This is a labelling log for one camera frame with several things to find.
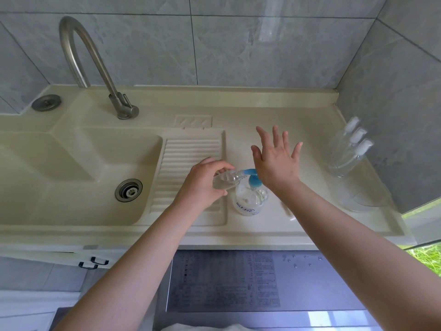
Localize person's left hand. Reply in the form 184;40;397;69
171;157;237;214

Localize person's right hand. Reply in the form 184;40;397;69
250;126;304;195

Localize small clear bottle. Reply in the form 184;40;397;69
212;169;246;190
330;152;364;178
328;141;357;167
327;130;352;158

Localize clear hand sanitizer pump bottle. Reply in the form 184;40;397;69
233;168;269;217

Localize person's right forearm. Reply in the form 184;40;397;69
279;181;441;331

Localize person's left forearm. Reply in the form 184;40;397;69
55;203;197;331

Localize person's white shirt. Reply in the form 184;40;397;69
169;323;252;331

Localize steel sink drain strainer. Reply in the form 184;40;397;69
114;178;143;203

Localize grey washing machine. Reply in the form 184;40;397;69
153;250;383;331

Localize curved steel faucet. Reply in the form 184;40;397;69
58;16;140;120

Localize cream sink with washboard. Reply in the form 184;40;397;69
0;84;418;268

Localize glass window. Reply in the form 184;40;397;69
399;198;441;278

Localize round steel hole cover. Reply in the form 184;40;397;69
31;94;62;112

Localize white cabinet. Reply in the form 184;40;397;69
0;244;166;269

